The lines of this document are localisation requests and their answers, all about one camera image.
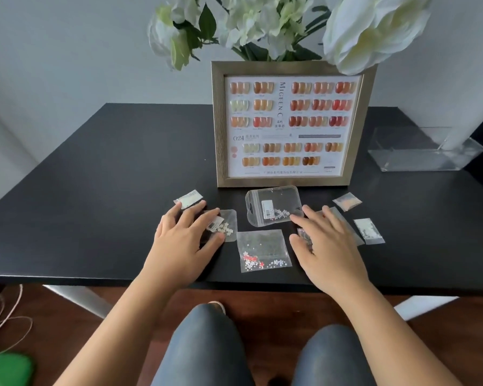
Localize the white table leg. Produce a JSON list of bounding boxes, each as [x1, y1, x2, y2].
[[42, 284, 114, 320], [393, 295, 460, 321]]

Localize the small bag of white beads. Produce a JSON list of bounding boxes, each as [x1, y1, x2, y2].
[[353, 218, 386, 246]]

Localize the labelled clear bag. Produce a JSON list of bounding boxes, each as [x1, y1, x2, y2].
[[202, 209, 238, 243], [245, 185, 305, 228]]

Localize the person's leg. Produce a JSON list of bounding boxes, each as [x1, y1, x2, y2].
[[151, 303, 257, 386], [291, 324, 378, 386]]

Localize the person's right hand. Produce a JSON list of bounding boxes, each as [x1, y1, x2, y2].
[[289, 205, 372, 296]]

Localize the person's right leg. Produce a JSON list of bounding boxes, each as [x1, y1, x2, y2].
[[291, 324, 378, 386]]

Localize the person's left forearm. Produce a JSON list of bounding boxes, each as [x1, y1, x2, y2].
[[54, 271, 200, 386]]

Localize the small bag of white glitter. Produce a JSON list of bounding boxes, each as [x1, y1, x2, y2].
[[173, 190, 203, 210]]

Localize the large white artificial flower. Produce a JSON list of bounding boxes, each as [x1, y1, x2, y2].
[[322, 0, 434, 76]]

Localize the person's right forearm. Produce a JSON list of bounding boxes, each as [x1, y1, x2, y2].
[[328, 276, 464, 386]]

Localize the framed nail colour chart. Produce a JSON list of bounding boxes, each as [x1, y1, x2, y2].
[[210, 60, 378, 190]]

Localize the flat bag, red white beads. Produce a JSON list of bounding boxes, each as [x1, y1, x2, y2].
[[236, 229, 293, 274]]

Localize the clear bag with dark beads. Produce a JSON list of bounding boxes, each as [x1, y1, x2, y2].
[[297, 206, 365, 254]]

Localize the white artificial flower bouquet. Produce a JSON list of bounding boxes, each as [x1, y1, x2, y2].
[[147, 0, 335, 71]]

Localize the labelled clear bag, pale beads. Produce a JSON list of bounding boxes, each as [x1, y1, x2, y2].
[[245, 185, 305, 228]]

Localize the small bag of orange powder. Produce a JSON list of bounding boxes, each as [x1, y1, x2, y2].
[[332, 192, 363, 213]]

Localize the thin white cable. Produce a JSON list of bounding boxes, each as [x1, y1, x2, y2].
[[0, 284, 34, 352]]

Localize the clear acrylic box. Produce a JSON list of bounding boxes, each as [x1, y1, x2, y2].
[[367, 126, 483, 173]]

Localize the green object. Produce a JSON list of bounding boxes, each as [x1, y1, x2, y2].
[[0, 351, 35, 386]]

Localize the person's left hand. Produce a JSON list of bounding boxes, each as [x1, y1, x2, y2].
[[144, 200, 226, 288]]

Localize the person's left leg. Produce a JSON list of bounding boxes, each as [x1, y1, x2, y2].
[[151, 303, 257, 386]]

